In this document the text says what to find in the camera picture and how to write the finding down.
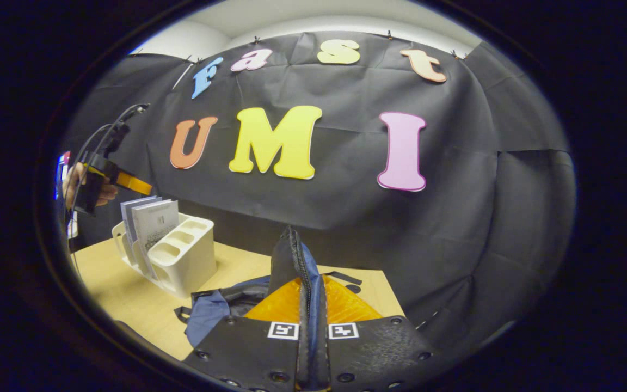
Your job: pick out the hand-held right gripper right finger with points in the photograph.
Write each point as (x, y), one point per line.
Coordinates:
(373, 354)

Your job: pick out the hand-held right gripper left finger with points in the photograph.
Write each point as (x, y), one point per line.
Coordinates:
(248, 354)

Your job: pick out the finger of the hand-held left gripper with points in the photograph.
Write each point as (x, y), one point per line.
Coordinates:
(134, 183)

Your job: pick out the white cover book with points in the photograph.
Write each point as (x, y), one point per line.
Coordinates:
(155, 223)

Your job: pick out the white bookshelf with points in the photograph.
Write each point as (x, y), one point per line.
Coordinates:
(188, 261)

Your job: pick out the blue schoolbag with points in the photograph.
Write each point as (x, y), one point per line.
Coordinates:
(289, 261)

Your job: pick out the black backdrop cloth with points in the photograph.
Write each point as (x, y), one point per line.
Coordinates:
(455, 218)

